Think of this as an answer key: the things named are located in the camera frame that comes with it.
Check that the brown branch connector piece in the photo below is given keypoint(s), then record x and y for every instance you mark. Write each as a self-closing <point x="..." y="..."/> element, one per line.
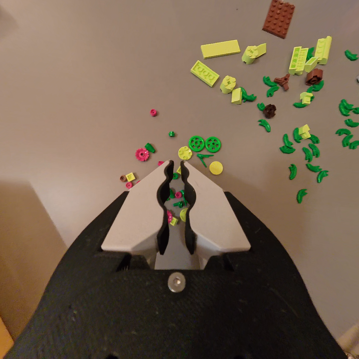
<point x="282" y="82"/>

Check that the brown round brick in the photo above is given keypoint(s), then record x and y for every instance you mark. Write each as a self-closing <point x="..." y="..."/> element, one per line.
<point x="314" y="77"/>

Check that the lime round brick with tile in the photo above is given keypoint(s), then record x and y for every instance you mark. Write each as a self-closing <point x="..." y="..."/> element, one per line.
<point x="249" y="54"/>

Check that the scatter of green leaf pieces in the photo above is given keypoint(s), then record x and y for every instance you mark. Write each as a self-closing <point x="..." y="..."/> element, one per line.
<point x="292" y="172"/>

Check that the small lime square plate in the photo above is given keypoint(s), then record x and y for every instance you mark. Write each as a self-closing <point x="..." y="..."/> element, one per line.
<point x="130" y="177"/>

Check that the brown studded plate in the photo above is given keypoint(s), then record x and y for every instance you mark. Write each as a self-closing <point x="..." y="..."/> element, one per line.
<point x="279" y="19"/>

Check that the pile of small flower pieces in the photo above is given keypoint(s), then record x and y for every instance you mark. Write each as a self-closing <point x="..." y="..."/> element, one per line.
<point x="178" y="194"/>

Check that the green stem piece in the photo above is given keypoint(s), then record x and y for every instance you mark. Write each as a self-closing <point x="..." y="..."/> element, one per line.
<point x="204" y="155"/>

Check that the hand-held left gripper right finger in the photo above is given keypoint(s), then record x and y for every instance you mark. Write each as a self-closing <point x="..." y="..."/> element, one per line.
<point x="218" y="221"/>

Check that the pink round stud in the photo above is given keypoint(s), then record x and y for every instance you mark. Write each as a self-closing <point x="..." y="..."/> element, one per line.
<point x="153" y="112"/>

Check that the pink gear flower piece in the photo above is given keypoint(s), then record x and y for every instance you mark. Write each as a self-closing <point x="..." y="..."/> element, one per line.
<point x="138" y="151"/>

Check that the green cone piece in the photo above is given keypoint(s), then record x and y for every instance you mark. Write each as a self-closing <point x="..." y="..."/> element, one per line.
<point x="150" y="148"/>

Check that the green wheel piece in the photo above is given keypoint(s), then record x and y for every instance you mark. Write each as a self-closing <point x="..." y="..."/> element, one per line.
<point x="213" y="144"/>
<point x="196" y="143"/>

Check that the small lime tile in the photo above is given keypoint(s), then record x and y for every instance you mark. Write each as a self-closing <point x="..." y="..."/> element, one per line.
<point x="237" y="96"/>

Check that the lime round studded plate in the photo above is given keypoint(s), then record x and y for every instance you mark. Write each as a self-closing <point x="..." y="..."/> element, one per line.
<point x="185" y="153"/>

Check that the dark brown round plate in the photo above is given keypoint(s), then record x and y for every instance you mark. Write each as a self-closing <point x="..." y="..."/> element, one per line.
<point x="269" y="110"/>

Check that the small lime brick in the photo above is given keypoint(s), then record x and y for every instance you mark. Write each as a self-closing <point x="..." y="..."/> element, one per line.
<point x="306" y="98"/>
<point x="304" y="131"/>

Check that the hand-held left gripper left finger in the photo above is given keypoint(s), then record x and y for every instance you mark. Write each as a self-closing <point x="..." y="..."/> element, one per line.
<point x="131" y="218"/>

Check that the wide lime flat tile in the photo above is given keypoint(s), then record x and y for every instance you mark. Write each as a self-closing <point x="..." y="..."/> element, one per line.
<point x="220" y="49"/>

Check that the lime curved brick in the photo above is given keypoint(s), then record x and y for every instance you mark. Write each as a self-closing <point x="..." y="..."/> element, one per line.
<point x="323" y="50"/>

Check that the lime studded brick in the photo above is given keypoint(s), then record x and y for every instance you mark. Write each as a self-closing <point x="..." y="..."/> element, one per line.
<point x="297" y="60"/>

